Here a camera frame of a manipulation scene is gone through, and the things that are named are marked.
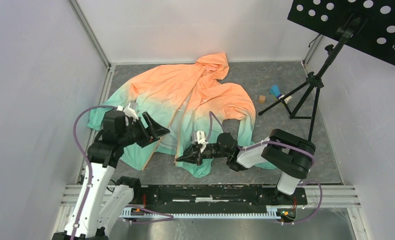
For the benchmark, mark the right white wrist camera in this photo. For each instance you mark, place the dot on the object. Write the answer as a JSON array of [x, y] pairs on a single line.
[[199, 138]]

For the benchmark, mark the small white block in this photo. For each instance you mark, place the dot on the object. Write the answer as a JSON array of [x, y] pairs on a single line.
[[285, 99]]

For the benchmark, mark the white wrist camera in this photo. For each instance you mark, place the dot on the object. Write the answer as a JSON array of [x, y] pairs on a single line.
[[199, 138], [129, 110]]

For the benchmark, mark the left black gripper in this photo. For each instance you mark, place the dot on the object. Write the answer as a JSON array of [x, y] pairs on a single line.
[[152, 133]]

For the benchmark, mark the blue block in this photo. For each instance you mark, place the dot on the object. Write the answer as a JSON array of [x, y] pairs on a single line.
[[275, 91]]

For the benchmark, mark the small wooden cube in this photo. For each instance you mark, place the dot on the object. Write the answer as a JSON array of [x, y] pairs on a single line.
[[261, 99]]

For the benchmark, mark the black tripod stand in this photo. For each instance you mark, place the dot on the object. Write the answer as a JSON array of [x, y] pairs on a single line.
[[313, 80]]

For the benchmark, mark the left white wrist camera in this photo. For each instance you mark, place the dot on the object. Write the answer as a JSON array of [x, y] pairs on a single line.
[[129, 110]]

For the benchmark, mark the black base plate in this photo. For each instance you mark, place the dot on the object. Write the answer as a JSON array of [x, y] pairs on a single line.
[[215, 198]]

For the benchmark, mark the white slotted cable duct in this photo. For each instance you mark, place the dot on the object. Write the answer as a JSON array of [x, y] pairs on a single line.
[[269, 213]]

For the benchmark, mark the aluminium frame rail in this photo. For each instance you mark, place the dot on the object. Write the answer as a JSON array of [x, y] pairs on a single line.
[[333, 196]]

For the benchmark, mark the orange and mint hooded jacket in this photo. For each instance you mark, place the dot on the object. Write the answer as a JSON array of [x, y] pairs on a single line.
[[183, 98]]

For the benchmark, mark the black perforated tray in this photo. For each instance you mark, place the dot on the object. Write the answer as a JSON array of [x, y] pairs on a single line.
[[370, 23]]

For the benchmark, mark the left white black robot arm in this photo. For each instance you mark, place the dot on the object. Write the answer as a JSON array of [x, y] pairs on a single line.
[[92, 218]]

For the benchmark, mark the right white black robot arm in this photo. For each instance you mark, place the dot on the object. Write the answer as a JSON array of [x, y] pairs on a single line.
[[291, 154]]

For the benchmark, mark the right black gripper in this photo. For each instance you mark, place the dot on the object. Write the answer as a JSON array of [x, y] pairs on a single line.
[[191, 156]]

